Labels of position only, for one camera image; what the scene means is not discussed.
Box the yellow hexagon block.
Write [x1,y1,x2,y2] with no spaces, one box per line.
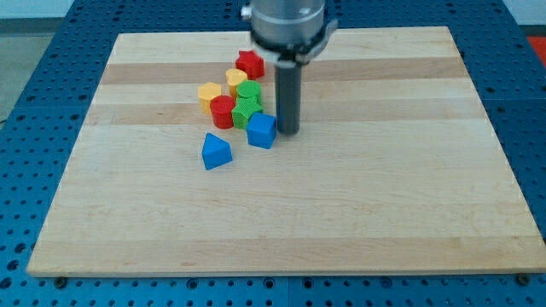
[197,82,223,115]

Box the green star block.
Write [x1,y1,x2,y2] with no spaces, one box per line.
[231,96,263,129]

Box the blue triangle block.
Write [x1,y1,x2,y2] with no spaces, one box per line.
[201,133,233,171]

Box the light wooden board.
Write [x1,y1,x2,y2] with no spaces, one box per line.
[27,26,545,277]

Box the blue cube block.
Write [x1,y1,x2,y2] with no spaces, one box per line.
[247,113,276,149]

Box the green cylinder block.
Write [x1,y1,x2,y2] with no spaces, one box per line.
[236,80,262,105]

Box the yellow heart block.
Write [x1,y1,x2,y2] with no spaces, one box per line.
[225,68,247,99]

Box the red star block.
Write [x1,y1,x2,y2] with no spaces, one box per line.
[235,50,265,80]

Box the red cylinder block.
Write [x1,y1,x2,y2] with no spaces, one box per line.
[210,96,235,129]

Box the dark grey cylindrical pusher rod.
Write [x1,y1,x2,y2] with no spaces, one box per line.
[275,66,302,136]

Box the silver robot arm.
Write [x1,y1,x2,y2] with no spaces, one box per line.
[240,0,338,136]

